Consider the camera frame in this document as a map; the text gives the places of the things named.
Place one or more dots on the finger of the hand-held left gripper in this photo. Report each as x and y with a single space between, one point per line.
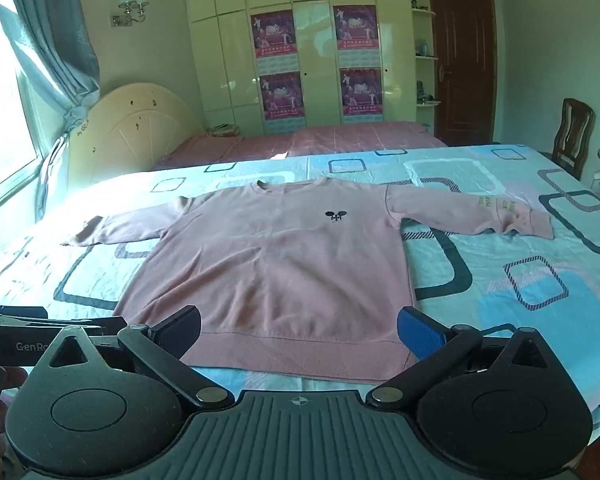
10 311
97 325

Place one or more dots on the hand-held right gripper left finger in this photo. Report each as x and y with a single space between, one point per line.
180 331

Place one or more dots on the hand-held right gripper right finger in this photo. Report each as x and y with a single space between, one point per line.
420 332

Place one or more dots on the pink sweatshirt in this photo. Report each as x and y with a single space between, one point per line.
280 270

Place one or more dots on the blue patterned bed sheet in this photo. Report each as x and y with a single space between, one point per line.
505 280

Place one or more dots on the cream wooden headboard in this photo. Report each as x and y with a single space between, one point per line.
130 130

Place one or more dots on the pink checked bed cover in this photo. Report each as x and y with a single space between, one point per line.
355 137

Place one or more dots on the stack of books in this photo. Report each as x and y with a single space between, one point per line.
224 130

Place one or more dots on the window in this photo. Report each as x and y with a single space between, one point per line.
2 100

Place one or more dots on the dark wooden chair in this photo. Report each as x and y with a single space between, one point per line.
572 132

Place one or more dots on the brown wooden door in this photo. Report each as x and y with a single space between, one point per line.
462 70

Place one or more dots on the cream corner shelves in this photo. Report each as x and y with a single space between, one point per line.
425 60

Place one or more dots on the cream glossy wardrobe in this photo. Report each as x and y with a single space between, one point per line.
220 60

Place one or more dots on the grey-blue curtain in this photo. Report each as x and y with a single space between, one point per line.
55 35

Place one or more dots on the blue bottle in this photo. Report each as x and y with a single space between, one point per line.
423 47

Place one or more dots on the purple wall poster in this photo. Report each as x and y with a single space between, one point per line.
355 30
280 95
273 35
361 90

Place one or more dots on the double wall lamp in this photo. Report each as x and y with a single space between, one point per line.
130 7

